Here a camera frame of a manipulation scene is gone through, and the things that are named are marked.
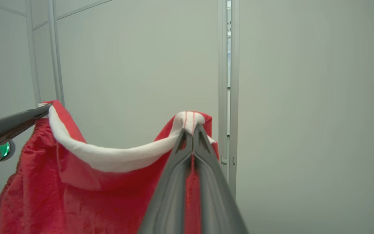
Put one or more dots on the red shorts with white trim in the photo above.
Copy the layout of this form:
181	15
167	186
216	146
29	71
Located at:
76	201

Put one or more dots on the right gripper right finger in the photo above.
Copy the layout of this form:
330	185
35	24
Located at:
216	201

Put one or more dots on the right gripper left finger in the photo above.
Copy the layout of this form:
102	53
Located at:
170	195

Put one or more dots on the white partition post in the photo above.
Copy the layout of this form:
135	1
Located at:
33	48
55	48

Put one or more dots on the white door frame post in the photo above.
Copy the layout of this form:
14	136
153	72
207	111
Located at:
222	65

